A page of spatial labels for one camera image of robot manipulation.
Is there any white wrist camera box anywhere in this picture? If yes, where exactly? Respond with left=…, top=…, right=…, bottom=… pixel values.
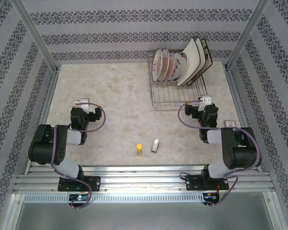
left=77, top=97, right=91, bottom=112
left=198, top=94, right=212, bottom=112

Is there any small white block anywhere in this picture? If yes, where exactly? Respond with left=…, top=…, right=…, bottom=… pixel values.
left=150, top=138, right=160, bottom=153

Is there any white slotted cable duct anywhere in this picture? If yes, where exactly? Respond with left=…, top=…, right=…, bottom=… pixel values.
left=23, top=193, right=206, bottom=203

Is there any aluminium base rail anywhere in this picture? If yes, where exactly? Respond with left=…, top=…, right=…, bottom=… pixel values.
left=13, top=164, right=276, bottom=192

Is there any aluminium frame post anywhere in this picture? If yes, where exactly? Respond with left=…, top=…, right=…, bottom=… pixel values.
left=11, top=0, right=60, bottom=74
left=227, top=0, right=272, bottom=71

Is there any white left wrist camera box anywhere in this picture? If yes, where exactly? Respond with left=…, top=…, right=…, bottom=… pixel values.
left=77, top=97, right=91, bottom=112

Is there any round white patterned plate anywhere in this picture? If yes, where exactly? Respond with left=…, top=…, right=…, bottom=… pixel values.
left=151, top=48, right=163, bottom=82
left=160, top=48, right=170, bottom=82

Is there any grey metal panel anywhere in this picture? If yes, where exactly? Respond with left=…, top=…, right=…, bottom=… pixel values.
left=11, top=193, right=279, bottom=230

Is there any round plate teal maroon rim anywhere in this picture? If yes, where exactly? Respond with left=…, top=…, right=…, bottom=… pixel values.
left=181, top=52, right=189, bottom=77

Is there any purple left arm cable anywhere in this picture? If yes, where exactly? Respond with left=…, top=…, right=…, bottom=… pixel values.
left=50, top=102, right=108, bottom=210

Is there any metal wire dish rack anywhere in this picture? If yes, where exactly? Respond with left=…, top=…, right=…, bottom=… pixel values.
left=147, top=49, right=208, bottom=112

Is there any small printed card box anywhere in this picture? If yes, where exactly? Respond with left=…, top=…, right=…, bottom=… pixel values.
left=223, top=119, right=238, bottom=129

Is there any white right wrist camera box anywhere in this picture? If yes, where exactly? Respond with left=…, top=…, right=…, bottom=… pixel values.
left=198, top=94, right=212, bottom=112

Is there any aluminium side rail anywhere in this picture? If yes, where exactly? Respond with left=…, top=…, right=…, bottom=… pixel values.
left=24, top=67, right=61, bottom=174
left=223, top=64, right=264, bottom=173

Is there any square flower print plate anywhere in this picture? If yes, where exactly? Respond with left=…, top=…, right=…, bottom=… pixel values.
left=194, top=38, right=213, bottom=82

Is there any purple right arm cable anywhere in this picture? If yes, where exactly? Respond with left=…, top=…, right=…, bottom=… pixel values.
left=178, top=98, right=263, bottom=209

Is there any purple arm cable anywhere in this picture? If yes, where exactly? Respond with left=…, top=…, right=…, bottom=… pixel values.
left=50, top=102, right=108, bottom=210
left=178, top=98, right=263, bottom=209

